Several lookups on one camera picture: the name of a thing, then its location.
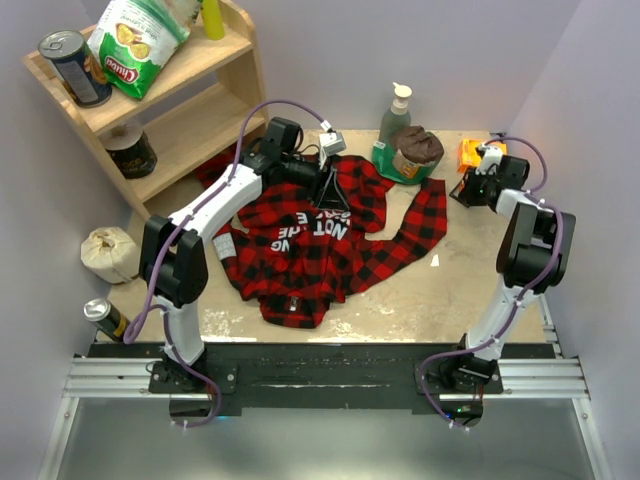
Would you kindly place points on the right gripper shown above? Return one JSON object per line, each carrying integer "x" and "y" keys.
{"x": 476, "y": 179}

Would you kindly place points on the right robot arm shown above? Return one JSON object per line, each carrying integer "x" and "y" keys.
{"x": 532, "y": 257}

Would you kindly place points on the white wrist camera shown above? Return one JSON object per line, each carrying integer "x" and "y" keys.
{"x": 330, "y": 143}
{"x": 490, "y": 156}

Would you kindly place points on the black square frame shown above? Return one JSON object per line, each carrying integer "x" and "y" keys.
{"x": 458, "y": 192}

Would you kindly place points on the orange snack box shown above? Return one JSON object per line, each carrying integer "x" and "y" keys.
{"x": 467, "y": 156}

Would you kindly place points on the red black plaid shirt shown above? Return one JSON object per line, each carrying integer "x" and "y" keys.
{"x": 297, "y": 261}

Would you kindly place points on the black gold drink can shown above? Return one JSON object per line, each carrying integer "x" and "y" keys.
{"x": 106, "y": 318}

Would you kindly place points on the black paper-topped jar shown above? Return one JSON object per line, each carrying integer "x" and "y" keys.
{"x": 128, "y": 146}

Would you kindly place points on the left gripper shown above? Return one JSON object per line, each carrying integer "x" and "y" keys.
{"x": 331, "y": 195}

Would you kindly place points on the green soap dispenser bottle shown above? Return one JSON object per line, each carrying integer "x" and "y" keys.
{"x": 397, "y": 116}

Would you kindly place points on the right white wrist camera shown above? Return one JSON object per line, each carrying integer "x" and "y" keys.
{"x": 490, "y": 156}

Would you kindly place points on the blue tin can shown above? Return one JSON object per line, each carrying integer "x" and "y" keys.
{"x": 76, "y": 67}

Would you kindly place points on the aluminium rail frame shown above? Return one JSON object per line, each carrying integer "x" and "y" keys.
{"x": 324, "y": 411}

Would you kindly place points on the green pouch with brown top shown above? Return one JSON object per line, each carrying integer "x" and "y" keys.
{"x": 409, "y": 156}

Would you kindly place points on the white cloth sack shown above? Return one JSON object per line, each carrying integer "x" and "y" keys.
{"x": 111, "y": 254}

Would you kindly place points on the yellow bottle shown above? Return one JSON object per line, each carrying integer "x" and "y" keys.
{"x": 212, "y": 19}

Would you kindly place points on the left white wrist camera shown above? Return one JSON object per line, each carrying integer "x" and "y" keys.
{"x": 330, "y": 143}

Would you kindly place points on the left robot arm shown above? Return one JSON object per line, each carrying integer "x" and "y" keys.
{"x": 173, "y": 261}

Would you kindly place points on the green chips bag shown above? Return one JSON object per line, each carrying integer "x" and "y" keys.
{"x": 134, "y": 39}

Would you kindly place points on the wooden shelf unit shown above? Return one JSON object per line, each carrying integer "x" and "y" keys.
{"x": 190, "y": 133}

